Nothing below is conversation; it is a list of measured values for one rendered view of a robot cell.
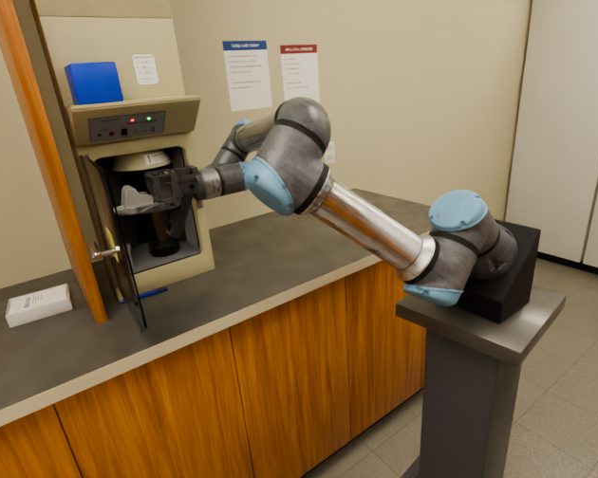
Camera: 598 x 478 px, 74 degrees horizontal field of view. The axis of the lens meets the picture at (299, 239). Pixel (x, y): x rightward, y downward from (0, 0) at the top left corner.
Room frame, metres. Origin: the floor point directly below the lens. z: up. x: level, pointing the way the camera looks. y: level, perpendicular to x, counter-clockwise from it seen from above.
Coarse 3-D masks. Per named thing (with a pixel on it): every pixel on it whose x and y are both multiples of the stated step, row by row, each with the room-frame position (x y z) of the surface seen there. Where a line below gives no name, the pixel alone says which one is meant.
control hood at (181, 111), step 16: (176, 96) 1.20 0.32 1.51; (192, 96) 1.14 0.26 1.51; (80, 112) 0.98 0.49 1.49; (96, 112) 1.01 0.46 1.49; (112, 112) 1.03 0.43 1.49; (128, 112) 1.06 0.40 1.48; (144, 112) 1.08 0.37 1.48; (176, 112) 1.14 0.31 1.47; (192, 112) 1.17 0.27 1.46; (80, 128) 1.01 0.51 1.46; (176, 128) 1.18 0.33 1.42; (192, 128) 1.21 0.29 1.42; (80, 144) 1.04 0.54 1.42
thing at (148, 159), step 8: (144, 152) 1.19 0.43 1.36; (152, 152) 1.20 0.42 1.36; (160, 152) 1.23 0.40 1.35; (120, 160) 1.18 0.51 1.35; (128, 160) 1.17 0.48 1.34; (136, 160) 1.17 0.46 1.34; (144, 160) 1.18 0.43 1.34; (152, 160) 1.19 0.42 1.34; (160, 160) 1.21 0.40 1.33; (168, 160) 1.24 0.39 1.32; (112, 168) 1.21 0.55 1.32; (120, 168) 1.17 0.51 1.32; (128, 168) 1.16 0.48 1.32; (136, 168) 1.16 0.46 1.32; (144, 168) 1.17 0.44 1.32; (152, 168) 1.18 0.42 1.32
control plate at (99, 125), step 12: (96, 120) 1.02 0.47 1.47; (108, 120) 1.04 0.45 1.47; (120, 120) 1.06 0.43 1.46; (144, 120) 1.10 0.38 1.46; (156, 120) 1.12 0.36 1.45; (96, 132) 1.04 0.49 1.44; (108, 132) 1.06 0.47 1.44; (120, 132) 1.08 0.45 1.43; (132, 132) 1.10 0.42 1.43; (144, 132) 1.13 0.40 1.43; (156, 132) 1.15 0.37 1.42
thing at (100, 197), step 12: (84, 156) 1.00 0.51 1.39; (96, 168) 0.82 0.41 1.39; (96, 180) 0.88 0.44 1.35; (96, 192) 0.93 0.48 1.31; (108, 192) 0.80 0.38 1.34; (96, 204) 1.01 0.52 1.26; (108, 204) 0.80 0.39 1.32; (108, 216) 0.83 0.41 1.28; (108, 228) 0.89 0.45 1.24; (108, 240) 0.95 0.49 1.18; (120, 240) 0.80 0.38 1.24; (120, 252) 0.81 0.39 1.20; (120, 264) 0.86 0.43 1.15; (120, 276) 0.92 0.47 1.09; (120, 288) 1.00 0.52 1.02; (132, 288) 0.80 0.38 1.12; (132, 300) 0.81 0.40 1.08; (132, 312) 0.87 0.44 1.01
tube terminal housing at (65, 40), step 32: (64, 32) 1.09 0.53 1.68; (96, 32) 1.13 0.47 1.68; (128, 32) 1.17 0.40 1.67; (160, 32) 1.22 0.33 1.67; (64, 64) 1.08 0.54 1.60; (128, 64) 1.16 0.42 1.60; (160, 64) 1.21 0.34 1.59; (64, 96) 1.07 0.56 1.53; (128, 96) 1.15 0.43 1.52; (160, 96) 1.20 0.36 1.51; (192, 160) 1.24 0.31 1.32; (96, 224) 1.09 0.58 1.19; (192, 256) 1.21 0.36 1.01
